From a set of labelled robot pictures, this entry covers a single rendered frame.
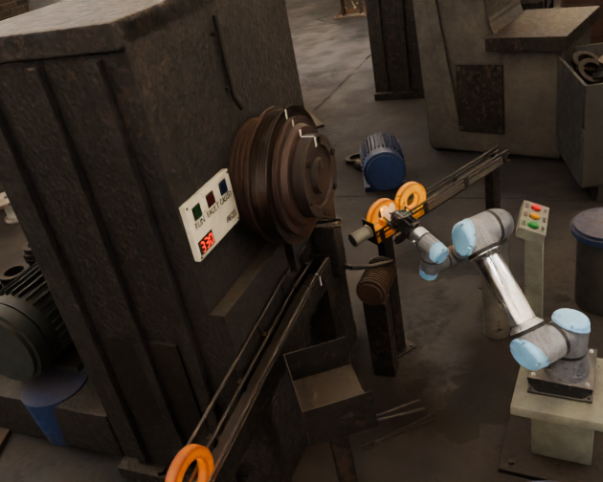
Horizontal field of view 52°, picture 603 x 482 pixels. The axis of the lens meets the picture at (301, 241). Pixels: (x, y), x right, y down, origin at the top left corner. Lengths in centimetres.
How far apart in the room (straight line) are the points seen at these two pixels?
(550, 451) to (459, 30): 300
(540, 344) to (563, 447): 50
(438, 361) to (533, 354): 90
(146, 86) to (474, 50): 324
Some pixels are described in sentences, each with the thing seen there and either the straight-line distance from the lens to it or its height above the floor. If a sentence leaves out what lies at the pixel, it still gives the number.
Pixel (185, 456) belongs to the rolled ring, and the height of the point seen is 75.
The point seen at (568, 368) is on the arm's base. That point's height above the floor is 42.
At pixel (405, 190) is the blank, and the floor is 78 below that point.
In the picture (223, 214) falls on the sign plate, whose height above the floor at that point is 112.
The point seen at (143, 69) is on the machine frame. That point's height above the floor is 162.
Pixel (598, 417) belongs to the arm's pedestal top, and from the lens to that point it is 232.
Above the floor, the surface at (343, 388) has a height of 60.
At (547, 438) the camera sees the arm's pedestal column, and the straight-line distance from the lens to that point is 248.
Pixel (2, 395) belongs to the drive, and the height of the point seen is 25.
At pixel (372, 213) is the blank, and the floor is 75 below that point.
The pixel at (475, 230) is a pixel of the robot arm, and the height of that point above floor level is 88.
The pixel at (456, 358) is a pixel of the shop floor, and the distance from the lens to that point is 295.
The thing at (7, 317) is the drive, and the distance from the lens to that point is 284.
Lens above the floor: 194
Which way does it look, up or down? 29 degrees down
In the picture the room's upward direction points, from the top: 12 degrees counter-clockwise
